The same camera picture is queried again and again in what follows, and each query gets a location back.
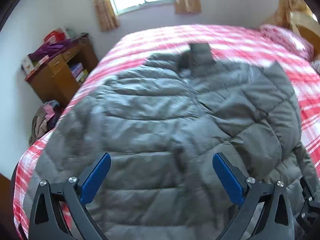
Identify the grey puffer jacket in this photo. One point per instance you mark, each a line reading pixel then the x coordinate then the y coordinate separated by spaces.
pixel 161 123

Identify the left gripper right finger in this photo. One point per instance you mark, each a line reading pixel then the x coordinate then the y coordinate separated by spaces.
pixel 275 220

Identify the red box on desk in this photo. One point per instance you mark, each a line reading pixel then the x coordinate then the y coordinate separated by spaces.
pixel 55 36

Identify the books in desk shelf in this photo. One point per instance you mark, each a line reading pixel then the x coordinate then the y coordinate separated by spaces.
pixel 79 72

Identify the purple garment on desk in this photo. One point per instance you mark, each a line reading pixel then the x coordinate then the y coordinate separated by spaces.
pixel 49 49

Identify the pink folded blanket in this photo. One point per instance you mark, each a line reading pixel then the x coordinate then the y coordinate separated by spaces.
pixel 290 41

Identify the red plaid bed sheet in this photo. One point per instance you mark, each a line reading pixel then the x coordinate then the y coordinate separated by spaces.
pixel 235 44

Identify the striped pillow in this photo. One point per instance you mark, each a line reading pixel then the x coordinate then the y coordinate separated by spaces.
pixel 316 66

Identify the left beige curtain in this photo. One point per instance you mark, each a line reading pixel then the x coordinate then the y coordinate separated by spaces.
pixel 106 15

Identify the yellow drape by headboard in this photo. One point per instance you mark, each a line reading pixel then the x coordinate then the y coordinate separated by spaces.
pixel 282 14

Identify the brown wooden desk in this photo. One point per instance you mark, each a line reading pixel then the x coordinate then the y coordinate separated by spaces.
pixel 54 80

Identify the white carton on desk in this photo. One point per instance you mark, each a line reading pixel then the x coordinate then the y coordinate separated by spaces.
pixel 27 65

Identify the wooden headboard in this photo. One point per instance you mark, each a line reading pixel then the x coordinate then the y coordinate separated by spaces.
pixel 305 26

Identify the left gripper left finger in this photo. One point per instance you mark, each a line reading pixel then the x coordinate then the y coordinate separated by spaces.
pixel 46 218

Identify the clothes pile on floor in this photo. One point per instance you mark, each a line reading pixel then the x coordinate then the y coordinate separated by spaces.
pixel 45 120

